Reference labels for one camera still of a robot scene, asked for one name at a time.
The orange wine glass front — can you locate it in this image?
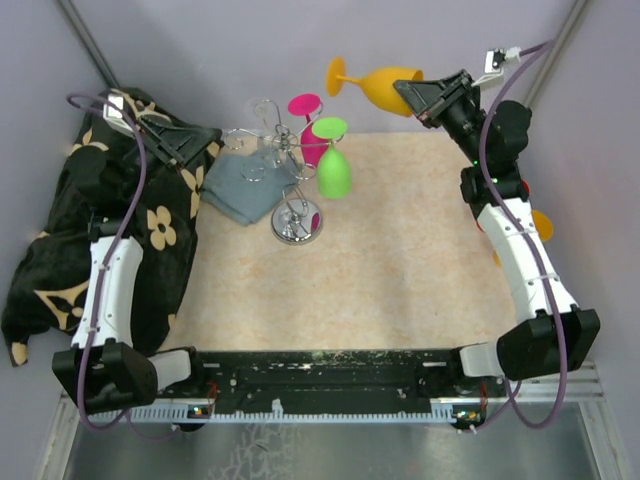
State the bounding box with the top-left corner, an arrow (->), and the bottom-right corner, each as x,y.
476,208 -> 554,267

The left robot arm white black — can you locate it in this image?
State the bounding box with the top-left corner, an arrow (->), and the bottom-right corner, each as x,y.
52,117 -> 222,418

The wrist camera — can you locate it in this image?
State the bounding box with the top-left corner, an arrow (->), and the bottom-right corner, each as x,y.
102,94 -> 133,137
473,47 -> 522,87

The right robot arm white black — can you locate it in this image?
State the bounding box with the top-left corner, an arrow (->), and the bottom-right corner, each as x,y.
394,71 -> 600,396

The white slotted cable duct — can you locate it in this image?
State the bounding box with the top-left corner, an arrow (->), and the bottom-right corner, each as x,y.
79,402 -> 459,424

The green plastic wine glass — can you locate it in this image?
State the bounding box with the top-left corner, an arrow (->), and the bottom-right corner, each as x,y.
312,117 -> 352,199

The black floral blanket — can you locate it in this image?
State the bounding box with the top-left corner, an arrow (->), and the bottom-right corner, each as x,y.
1,88 -> 223,367

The grey folded cloth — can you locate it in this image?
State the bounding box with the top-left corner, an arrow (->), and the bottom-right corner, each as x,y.
201,148 -> 298,226

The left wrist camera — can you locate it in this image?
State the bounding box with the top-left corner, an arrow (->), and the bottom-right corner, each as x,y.
102,94 -> 133,137

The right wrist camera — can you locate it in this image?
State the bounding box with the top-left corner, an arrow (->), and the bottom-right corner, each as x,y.
473,47 -> 522,87

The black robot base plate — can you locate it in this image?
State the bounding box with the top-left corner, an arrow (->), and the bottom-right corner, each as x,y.
159,349 -> 504,417

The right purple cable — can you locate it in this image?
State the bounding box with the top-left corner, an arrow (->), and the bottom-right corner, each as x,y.
472,39 -> 571,434

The chrome wine glass rack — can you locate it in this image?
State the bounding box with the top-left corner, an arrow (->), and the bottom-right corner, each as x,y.
224,117 -> 323,245

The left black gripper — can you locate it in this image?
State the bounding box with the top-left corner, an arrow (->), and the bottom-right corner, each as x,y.
118,114 -> 214,201

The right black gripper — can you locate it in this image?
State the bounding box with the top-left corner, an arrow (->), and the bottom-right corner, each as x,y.
392,69 -> 486,166

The orange wine glass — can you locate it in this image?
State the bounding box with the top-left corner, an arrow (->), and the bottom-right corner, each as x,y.
476,208 -> 554,267
325,57 -> 424,117

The pink plastic wine glass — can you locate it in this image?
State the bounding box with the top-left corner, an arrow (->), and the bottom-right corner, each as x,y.
287,93 -> 328,168

